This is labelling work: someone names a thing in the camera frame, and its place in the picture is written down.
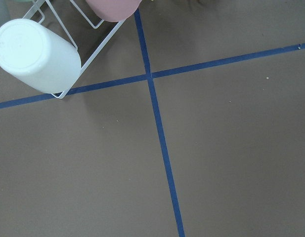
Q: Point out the pink plastic cup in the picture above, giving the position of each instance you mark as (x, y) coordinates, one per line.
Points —
(114, 10)

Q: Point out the white plastic cup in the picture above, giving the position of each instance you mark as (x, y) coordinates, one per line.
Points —
(38, 57)

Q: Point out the white wire cup rack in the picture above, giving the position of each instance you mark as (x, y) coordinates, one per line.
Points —
(36, 7)

